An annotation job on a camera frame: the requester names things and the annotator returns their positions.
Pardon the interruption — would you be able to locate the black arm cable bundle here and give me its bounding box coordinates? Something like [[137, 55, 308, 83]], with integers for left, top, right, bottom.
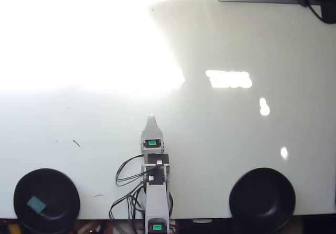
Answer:
[[108, 183, 148, 220]]

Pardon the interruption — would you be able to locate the black round bowl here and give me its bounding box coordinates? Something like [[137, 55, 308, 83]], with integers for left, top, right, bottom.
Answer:
[[13, 168, 81, 234], [228, 167, 297, 234]]

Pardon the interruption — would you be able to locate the blue cube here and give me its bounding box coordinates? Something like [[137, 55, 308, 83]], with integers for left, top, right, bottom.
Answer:
[[26, 195, 47, 214]]

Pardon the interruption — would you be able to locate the black device with cables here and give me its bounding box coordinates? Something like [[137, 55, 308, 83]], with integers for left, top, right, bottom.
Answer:
[[274, 0, 336, 25]]

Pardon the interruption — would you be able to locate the yellow object under table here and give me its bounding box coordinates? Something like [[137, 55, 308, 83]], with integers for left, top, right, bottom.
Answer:
[[7, 222, 21, 234]]

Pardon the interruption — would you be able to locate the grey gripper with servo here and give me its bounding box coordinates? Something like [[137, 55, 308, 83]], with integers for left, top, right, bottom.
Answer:
[[140, 113, 166, 154]]

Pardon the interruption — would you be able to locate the black servo cable loop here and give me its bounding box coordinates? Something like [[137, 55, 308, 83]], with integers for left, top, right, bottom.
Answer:
[[115, 154, 149, 188]]

